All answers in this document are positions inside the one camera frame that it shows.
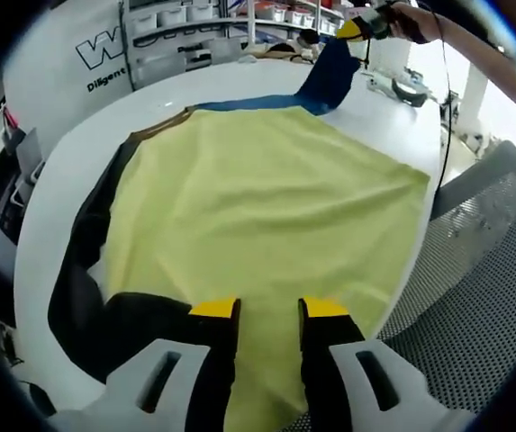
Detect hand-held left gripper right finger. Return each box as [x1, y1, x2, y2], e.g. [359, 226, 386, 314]
[297, 296, 444, 432]

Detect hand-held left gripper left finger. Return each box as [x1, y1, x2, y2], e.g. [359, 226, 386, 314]
[52, 296, 242, 432]

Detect yellow garment with brown collar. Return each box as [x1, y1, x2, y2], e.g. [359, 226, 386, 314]
[48, 38, 432, 428]

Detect person's right hand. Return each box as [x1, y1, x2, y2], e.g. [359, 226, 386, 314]
[389, 2, 430, 45]

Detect white handheld controller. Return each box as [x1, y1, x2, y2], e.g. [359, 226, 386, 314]
[365, 74, 398, 95]

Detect grey shelf rack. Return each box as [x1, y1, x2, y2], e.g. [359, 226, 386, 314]
[120, 0, 345, 92]

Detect white storage bin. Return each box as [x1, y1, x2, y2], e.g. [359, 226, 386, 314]
[131, 13, 158, 33]
[158, 5, 187, 27]
[187, 3, 216, 23]

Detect grey mesh office chair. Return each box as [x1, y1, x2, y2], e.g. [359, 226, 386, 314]
[373, 139, 516, 432]

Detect white chair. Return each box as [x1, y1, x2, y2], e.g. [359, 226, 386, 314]
[13, 128, 46, 195]

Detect white lettered partition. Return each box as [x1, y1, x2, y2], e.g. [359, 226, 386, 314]
[3, 0, 133, 121]

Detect black cable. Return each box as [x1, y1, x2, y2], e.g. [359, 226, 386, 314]
[430, 12, 455, 206]

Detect hanging bag with pink strap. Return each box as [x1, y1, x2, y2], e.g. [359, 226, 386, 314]
[0, 103, 21, 146]

